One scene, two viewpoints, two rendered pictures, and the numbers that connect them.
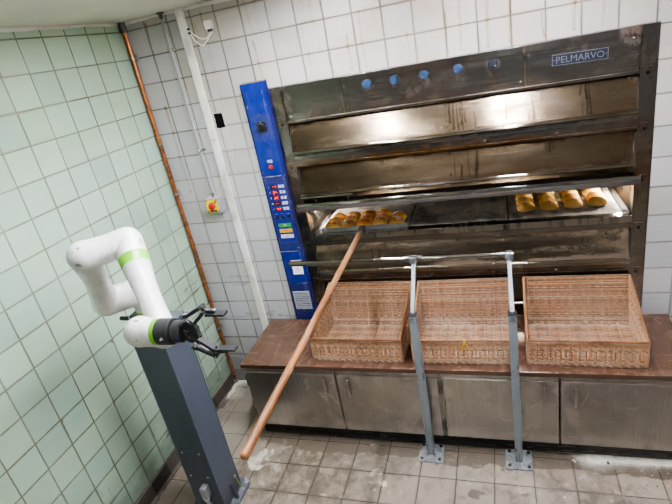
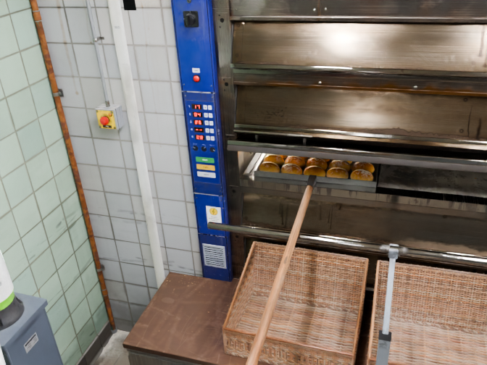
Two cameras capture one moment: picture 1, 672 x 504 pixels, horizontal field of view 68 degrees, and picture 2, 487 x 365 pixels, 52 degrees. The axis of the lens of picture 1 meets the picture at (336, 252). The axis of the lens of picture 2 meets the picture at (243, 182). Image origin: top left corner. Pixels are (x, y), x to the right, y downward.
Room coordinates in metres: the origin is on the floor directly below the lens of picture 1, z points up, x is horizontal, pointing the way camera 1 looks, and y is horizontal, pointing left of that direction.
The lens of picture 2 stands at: (0.97, 0.18, 2.28)
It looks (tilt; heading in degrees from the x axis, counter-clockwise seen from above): 29 degrees down; 358
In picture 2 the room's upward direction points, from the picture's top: 3 degrees counter-clockwise
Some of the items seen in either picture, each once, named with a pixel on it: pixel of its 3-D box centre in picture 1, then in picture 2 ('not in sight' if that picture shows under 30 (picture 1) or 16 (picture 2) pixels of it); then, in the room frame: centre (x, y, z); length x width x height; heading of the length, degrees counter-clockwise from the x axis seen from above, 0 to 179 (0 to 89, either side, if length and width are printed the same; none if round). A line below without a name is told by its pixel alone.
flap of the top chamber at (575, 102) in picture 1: (445, 118); (475, 49); (2.66, -0.71, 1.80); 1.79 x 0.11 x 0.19; 70
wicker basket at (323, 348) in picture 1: (363, 319); (298, 304); (2.61, -0.08, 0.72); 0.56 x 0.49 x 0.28; 69
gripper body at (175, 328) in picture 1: (187, 331); not in sight; (1.48, 0.54, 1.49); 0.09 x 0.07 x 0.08; 70
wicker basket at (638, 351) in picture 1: (579, 318); not in sight; (2.20, -1.20, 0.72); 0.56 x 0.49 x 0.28; 69
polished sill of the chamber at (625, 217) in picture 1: (456, 227); (447, 200); (2.68, -0.72, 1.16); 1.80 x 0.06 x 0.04; 70
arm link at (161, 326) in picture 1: (169, 330); not in sight; (1.50, 0.61, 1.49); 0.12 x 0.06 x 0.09; 160
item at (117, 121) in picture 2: (215, 204); (109, 116); (3.14, 0.71, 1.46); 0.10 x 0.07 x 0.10; 70
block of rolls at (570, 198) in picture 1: (556, 188); not in sight; (2.87, -1.41, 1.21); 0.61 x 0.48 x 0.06; 160
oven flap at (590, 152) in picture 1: (450, 166); (462, 118); (2.66, -0.71, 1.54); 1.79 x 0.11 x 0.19; 70
